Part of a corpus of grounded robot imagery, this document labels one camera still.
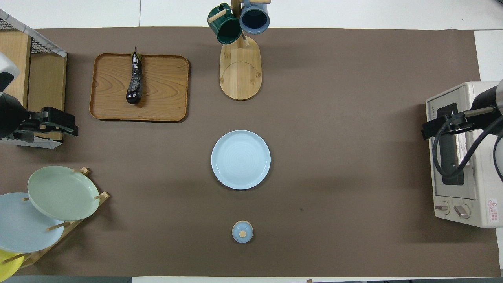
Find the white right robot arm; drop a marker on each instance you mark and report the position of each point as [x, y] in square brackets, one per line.
[487, 100]

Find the light blue round plate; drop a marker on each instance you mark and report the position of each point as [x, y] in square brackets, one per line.
[240, 160]

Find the large light blue plate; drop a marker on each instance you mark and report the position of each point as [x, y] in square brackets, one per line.
[23, 228]

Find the small blue lid wooden knob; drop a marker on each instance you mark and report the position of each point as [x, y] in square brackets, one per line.
[242, 232]

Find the dark green mug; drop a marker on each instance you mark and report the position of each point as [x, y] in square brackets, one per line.
[224, 30]

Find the yellow plate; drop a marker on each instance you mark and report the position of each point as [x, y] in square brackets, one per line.
[8, 267]

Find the dark purple eggplant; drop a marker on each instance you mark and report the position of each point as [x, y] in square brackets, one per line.
[134, 80]

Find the wooden crate with mesh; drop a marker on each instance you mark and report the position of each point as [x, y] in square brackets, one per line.
[45, 82]

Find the toaster oven glass door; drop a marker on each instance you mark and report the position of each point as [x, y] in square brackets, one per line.
[440, 184]

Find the cream toaster oven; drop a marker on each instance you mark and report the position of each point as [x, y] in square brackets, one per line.
[485, 196]

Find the wooden mug tree stand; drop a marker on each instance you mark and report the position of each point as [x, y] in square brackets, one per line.
[240, 74]

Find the rectangular wooden tray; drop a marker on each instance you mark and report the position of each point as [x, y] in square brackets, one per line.
[161, 90]

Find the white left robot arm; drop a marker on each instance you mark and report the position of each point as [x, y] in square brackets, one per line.
[8, 114]

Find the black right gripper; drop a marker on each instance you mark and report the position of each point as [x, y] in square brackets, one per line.
[452, 122]

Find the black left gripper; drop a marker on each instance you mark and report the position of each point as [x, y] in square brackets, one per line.
[33, 125]

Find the wooden plate rack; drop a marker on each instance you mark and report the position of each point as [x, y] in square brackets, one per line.
[74, 225]

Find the blue mug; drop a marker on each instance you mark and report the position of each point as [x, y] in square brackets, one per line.
[254, 20]

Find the pale green plate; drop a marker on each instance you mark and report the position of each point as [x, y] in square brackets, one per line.
[63, 192]

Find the silver oven knob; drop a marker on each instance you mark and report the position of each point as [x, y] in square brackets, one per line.
[462, 211]
[442, 208]

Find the brown table mat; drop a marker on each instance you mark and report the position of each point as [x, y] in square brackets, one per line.
[334, 118]

